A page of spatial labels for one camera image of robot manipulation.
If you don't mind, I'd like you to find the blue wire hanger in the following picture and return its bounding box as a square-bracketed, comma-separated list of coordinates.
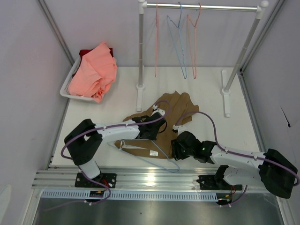
[108, 140, 180, 173]
[166, 1, 187, 79]

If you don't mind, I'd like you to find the tan pleated skirt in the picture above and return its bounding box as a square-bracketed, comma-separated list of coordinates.
[114, 91, 199, 159]

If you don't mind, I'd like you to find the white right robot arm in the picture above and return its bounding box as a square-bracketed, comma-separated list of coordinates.
[171, 131, 298, 199]

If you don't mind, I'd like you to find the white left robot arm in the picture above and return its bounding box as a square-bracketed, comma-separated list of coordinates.
[64, 111, 167, 188]

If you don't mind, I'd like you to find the salmon pink garment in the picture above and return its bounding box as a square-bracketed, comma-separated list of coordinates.
[68, 42, 117, 103]

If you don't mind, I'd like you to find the white perforated laundry basket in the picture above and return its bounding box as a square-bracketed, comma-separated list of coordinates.
[60, 57, 96, 104]

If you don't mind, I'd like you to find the dark red garment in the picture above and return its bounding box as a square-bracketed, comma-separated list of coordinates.
[72, 47, 114, 77]

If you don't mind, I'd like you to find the white garment rack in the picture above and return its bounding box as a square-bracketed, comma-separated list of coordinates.
[135, 0, 270, 117]

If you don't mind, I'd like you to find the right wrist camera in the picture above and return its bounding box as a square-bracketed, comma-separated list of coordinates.
[172, 125, 187, 135]

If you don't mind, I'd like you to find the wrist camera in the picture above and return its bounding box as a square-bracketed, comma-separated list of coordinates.
[172, 125, 187, 135]
[151, 105, 165, 116]

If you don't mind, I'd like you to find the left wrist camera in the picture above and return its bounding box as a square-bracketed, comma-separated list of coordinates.
[151, 105, 165, 116]

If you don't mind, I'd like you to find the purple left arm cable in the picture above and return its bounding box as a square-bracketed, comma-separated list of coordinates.
[60, 100, 172, 207]

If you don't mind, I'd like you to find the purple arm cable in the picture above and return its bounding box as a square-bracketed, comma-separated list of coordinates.
[60, 100, 172, 207]
[175, 111, 300, 207]

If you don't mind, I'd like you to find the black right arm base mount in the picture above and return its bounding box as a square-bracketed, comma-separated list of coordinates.
[196, 165, 242, 191]

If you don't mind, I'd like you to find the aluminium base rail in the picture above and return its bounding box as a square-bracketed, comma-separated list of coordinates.
[32, 167, 217, 191]

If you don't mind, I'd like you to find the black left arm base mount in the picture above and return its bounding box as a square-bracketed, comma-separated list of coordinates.
[75, 172, 117, 188]

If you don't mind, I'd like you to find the slotted white cable duct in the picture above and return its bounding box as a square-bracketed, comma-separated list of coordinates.
[41, 189, 218, 202]

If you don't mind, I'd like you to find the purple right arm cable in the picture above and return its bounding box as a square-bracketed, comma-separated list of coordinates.
[175, 111, 300, 207]

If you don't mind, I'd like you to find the pink wire hanger right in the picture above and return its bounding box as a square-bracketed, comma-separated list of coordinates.
[187, 3, 202, 79]

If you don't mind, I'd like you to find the pink wire hanger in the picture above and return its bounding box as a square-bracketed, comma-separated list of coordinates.
[187, 3, 202, 79]
[154, 3, 159, 77]

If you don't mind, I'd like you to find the pink wire hanger left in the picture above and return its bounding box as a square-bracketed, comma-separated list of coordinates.
[154, 3, 159, 77]

